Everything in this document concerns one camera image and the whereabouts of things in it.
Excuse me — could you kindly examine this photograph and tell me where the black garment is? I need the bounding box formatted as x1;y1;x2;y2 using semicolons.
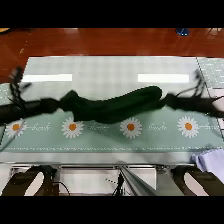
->
59;85;165;125

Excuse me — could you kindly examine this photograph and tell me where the lavender garment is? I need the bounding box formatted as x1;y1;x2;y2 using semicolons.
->
191;148;224;185

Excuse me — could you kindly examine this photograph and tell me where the black cable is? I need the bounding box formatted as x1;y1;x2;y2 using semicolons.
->
112;172;126;197
7;65;33;114
175;69;214;100

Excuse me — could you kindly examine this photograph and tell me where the silver frame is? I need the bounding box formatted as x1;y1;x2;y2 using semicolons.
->
0;161;202;197

